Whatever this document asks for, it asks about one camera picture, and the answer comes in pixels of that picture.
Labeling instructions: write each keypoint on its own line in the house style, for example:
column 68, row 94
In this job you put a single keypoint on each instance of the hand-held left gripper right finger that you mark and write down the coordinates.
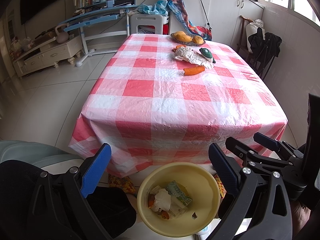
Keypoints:
column 223, row 170

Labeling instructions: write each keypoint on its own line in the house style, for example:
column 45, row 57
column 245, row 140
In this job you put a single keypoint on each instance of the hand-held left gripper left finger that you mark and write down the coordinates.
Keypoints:
column 96, row 172

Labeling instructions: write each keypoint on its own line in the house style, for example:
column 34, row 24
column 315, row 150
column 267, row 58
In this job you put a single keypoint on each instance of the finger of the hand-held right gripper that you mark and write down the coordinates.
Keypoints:
column 240, row 150
column 267, row 140

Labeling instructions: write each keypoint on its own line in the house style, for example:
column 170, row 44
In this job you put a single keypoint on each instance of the yellow plastic bucket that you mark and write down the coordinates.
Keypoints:
column 200, row 180

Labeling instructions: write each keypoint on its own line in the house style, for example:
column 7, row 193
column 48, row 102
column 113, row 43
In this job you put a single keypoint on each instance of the blue green milk carton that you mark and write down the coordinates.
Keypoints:
column 178, row 192

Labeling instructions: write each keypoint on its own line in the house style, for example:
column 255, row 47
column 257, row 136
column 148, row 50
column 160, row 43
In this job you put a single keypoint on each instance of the clear plastic bottle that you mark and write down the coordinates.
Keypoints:
column 177, row 210

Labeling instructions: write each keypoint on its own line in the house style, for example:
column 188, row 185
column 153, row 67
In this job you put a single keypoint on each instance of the large white tissue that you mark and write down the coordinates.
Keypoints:
column 162, row 200

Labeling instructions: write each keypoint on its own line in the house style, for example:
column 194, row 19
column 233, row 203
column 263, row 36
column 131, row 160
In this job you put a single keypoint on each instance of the orange peel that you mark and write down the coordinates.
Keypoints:
column 165, row 215

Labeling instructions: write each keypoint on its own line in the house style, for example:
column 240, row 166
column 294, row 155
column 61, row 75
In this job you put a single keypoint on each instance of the long orange carrot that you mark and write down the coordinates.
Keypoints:
column 193, row 70

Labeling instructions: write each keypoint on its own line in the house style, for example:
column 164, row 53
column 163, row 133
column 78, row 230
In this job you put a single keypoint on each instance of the clear plastic bag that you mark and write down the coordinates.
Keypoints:
column 192, row 58

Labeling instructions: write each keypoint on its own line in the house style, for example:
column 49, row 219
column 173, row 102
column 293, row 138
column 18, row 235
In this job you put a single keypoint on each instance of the yellow red knitted slipper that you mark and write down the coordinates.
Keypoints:
column 220, row 186
column 120, row 182

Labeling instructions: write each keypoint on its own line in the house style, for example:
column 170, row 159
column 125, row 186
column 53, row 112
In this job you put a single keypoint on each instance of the person's black trousers leg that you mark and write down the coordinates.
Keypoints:
column 20, row 192

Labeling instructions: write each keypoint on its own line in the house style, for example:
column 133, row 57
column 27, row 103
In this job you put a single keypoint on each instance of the pink white checked tablecloth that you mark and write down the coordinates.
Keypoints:
column 162, row 100

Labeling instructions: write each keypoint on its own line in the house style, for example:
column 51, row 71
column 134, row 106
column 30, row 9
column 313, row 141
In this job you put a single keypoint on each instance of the black folding chair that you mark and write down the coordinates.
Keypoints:
column 267, row 45

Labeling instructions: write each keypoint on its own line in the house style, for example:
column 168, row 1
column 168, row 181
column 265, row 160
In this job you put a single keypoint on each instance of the wooden chair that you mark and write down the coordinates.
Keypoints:
column 242, row 37

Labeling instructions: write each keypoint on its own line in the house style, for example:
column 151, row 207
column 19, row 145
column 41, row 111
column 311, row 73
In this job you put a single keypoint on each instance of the white sack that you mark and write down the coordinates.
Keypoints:
column 251, row 28

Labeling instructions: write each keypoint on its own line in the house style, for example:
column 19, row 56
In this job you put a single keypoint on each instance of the yellow mango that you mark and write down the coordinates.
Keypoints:
column 198, row 39
column 178, row 34
column 186, row 39

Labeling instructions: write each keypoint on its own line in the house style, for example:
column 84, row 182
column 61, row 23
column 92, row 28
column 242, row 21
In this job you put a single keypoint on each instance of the small carrot piece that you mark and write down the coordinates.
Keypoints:
column 180, row 46

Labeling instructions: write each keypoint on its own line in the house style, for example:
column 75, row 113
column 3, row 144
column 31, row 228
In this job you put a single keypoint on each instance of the cream television cabinet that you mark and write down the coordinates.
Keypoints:
column 45, row 55

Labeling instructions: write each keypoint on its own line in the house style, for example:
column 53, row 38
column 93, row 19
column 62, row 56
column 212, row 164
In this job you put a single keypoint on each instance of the woven fruit basket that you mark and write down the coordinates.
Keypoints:
column 175, row 39

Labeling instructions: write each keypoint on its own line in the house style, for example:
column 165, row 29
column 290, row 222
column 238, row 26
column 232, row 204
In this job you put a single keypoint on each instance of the white cabinet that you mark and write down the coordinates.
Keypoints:
column 225, row 12

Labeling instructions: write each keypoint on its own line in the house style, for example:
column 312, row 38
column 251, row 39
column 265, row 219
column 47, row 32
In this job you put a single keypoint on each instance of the pink kettlebell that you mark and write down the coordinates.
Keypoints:
column 62, row 37

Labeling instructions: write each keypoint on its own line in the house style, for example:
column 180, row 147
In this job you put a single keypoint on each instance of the window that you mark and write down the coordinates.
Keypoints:
column 300, row 2

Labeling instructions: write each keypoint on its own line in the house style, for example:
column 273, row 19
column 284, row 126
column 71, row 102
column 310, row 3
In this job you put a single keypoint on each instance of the colourful printed bag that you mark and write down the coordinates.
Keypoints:
column 180, row 12

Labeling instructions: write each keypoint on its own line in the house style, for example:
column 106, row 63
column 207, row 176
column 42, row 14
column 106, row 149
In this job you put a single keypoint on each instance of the blue white study desk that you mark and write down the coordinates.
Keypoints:
column 90, row 20

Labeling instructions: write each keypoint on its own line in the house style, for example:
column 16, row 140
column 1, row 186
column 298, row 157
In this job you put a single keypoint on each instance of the white plastic stool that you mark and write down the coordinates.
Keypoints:
column 147, row 20

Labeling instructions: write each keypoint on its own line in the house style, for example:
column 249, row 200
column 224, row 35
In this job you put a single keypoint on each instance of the blue plastic bag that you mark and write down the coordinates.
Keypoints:
column 152, row 8

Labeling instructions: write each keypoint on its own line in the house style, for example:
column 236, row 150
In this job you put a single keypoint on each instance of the black wall television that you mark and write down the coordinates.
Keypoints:
column 42, row 2

